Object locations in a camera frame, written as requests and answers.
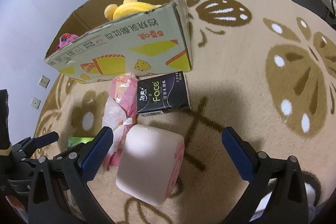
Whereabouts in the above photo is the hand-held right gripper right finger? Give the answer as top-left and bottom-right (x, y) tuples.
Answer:
(222, 126), (310, 224)

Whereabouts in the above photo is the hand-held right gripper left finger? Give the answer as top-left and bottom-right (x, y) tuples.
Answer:
(28, 126), (116, 224)

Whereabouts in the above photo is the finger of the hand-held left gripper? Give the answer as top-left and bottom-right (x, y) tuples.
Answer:
(11, 132), (60, 160)

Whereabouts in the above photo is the white toilet paper roll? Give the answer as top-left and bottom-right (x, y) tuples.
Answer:
(116, 124), (185, 207)

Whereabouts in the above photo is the printed cardboard box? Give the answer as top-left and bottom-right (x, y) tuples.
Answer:
(43, 0), (193, 84)

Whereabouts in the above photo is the pink plush toy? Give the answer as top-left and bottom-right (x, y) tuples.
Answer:
(56, 33), (79, 50)

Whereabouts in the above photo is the yellow bear plush toy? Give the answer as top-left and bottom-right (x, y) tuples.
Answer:
(104, 0), (162, 21)

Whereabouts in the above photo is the green tissue pack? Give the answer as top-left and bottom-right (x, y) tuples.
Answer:
(66, 136), (95, 150)

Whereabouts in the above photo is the crumpled white plastic wrapper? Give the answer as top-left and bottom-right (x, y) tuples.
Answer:
(101, 97), (134, 170)

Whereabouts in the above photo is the pink tissue pack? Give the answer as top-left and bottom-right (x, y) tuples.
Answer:
(109, 73), (140, 118)

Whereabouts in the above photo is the beige patterned rug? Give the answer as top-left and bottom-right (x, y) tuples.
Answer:
(34, 0), (336, 224)

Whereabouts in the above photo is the black tissue pack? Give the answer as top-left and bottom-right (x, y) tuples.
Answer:
(136, 71), (191, 117)

